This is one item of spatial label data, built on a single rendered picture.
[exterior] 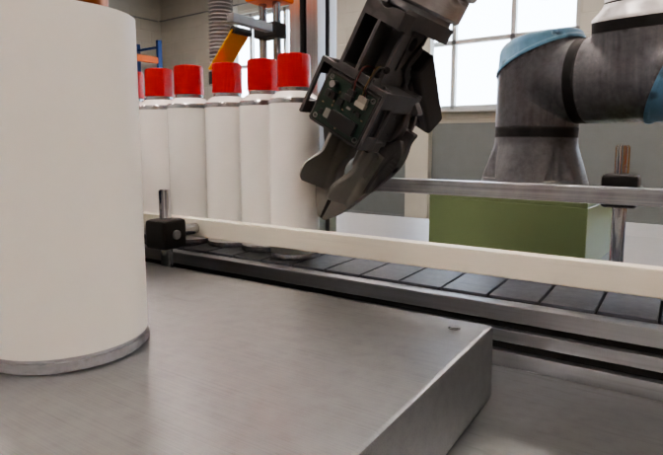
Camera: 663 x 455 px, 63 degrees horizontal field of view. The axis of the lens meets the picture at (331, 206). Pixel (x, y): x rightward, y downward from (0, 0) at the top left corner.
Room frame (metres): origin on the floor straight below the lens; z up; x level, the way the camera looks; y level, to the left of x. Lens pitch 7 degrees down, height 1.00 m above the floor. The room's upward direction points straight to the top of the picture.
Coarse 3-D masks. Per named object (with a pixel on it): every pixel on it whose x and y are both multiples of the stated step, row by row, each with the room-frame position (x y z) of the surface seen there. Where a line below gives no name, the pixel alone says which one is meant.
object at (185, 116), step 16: (176, 80) 0.63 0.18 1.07; (192, 80) 0.63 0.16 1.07; (176, 96) 0.64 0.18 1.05; (192, 96) 0.63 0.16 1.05; (176, 112) 0.62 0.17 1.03; (192, 112) 0.62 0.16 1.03; (176, 128) 0.62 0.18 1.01; (192, 128) 0.62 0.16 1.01; (176, 144) 0.62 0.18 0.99; (192, 144) 0.62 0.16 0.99; (176, 160) 0.62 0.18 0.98; (192, 160) 0.62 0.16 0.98; (176, 176) 0.62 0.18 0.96; (192, 176) 0.62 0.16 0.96; (176, 192) 0.62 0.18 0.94; (192, 192) 0.62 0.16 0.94; (176, 208) 0.62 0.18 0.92; (192, 208) 0.62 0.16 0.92; (192, 240) 0.62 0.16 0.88
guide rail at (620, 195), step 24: (408, 192) 0.53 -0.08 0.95; (432, 192) 0.52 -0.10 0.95; (456, 192) 0.51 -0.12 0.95; (480, 192) 0.49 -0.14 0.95; (504, 192) 0.48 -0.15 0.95; (528, 192) 0.47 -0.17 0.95; (552, 192) 0.46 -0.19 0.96; (576, 192) 0.45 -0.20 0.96; (600, 192) 0.44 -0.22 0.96; (624, 192) 0.43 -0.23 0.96; (648, 192) 0.42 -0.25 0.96
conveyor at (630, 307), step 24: (144, 240) 0.65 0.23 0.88; (288, 264) 0.52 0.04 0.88; (312, 264) 0.52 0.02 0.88; (336, 264) 0.52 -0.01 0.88; (360, 264) 0.52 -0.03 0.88; (384, 264) 0.52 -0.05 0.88; (432, 288) 0.44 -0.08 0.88; (456, 288) 0.43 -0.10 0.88; (480, 288) 0.43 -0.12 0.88; (504, 288) 0.43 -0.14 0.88; (528, 288) 0.43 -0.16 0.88; (552, 288) 0.44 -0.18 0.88; (576, 288) 0.43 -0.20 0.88; (600, 312) 0.37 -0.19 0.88; (624, 312) 0.37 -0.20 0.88; (648, 312) 0.37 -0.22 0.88
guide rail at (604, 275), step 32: (224, 224) 0.56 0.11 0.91; (256, 224) 0.54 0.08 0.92; (352, 256) 0.48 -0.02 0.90; (384, 256) 0.46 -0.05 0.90; (416, 256) 0.44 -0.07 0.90; (448, 256) 0.43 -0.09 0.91; (480, 256) 0.41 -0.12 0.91; (512, 256) 0.40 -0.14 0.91; (544, 256) 0.39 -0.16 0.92; (608, 288) 0.37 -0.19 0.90; (640, 288) 0.36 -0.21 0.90
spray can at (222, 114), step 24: (216, 72) 0.61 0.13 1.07; (240, 72) 0.62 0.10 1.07; (216, 96) 0.61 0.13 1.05; (240, 96) 0.62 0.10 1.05; (216, 120) 0.60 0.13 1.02; (216, 144) 0.60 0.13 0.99; (216, 168) 0.60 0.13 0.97; (240, 168) 0.61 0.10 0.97; (216, 192) 0.60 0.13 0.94; (240, 192) 0.61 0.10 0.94; (216, 216) 0.60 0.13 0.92; (240, 216) 0.61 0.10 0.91; (216, 240) 0.60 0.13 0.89
